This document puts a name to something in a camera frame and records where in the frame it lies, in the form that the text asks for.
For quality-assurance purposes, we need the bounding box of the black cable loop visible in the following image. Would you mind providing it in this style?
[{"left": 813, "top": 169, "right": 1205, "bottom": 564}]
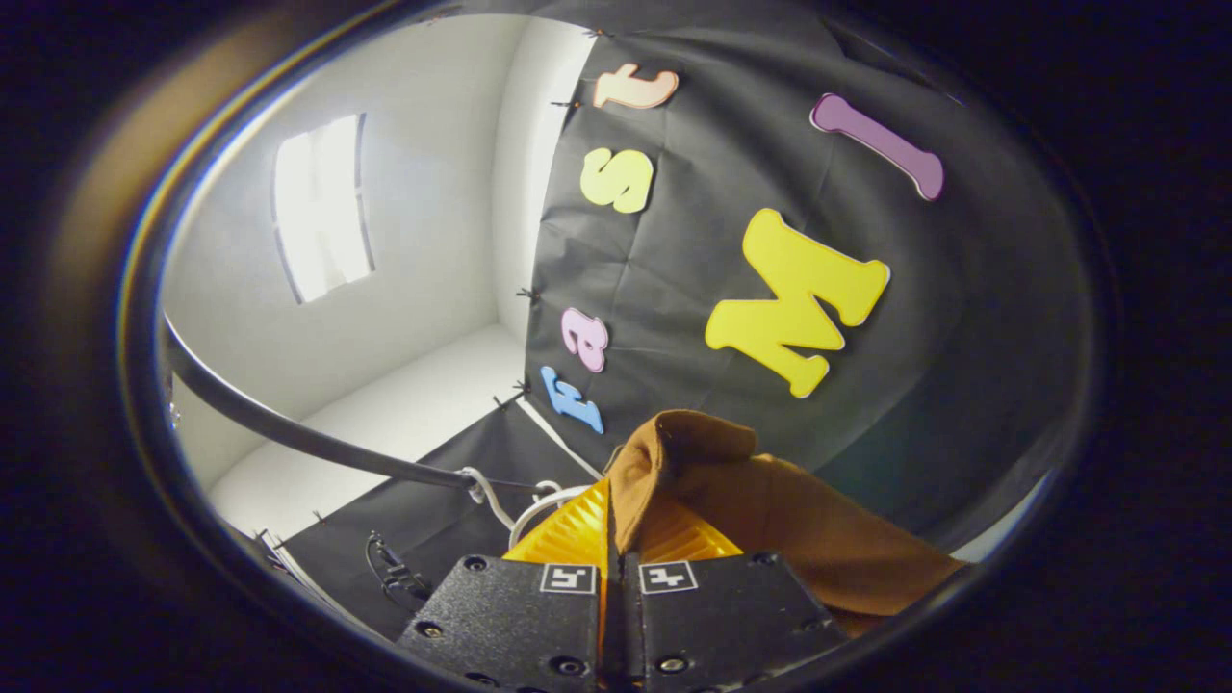
[{"left": 366, "top": 531, "right": 434, "bottom": 603}]

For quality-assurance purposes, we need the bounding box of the brown jacket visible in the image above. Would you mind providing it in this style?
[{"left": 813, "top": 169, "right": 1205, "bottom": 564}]
[{"left": 604, "top": 409, "right": 968, "bottom": 636}]

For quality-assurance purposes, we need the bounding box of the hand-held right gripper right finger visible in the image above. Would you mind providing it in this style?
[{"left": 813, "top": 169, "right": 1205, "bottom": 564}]
[{"left": 614, "top": 500, "right": 848, "bottom": 690}]

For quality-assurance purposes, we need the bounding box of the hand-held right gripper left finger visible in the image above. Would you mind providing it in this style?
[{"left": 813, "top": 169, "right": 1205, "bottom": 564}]
[{"left": 397, "top": 478, "right": 613, "bottom": 693}]

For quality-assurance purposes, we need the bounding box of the ceiling light panel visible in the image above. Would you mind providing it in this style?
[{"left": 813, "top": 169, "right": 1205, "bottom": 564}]
[{"left": 272, "top": 114, "right": 376, "bottom": 305}]

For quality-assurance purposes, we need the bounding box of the black clothes rack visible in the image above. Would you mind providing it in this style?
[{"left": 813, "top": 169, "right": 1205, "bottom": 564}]
[{"left": 164, "top": 318, "right": 540, "bottom": 494}]

